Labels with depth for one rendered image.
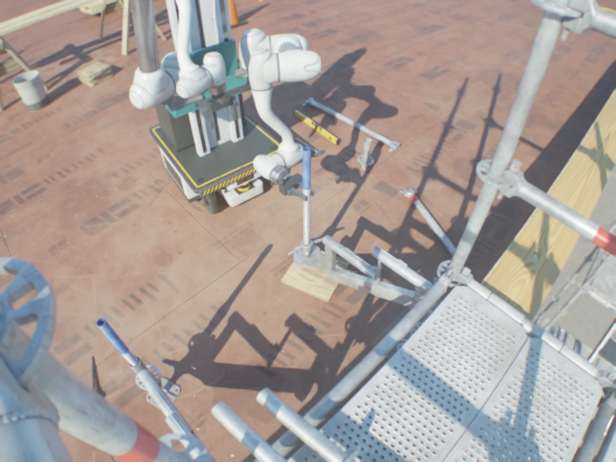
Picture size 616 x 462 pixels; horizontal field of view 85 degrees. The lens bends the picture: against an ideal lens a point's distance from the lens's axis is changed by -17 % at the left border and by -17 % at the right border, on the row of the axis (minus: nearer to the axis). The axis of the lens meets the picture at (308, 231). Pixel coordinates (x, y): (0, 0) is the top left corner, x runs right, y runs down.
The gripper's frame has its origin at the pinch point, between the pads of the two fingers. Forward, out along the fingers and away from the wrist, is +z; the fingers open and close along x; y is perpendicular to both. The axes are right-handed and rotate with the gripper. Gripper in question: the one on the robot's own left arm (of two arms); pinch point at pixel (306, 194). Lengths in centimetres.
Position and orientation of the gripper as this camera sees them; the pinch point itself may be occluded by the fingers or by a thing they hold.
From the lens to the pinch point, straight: 195.2
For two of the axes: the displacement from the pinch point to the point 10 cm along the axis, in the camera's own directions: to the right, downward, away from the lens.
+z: 7.0, 5.3, -4.7
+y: 0.0, -6.6, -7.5
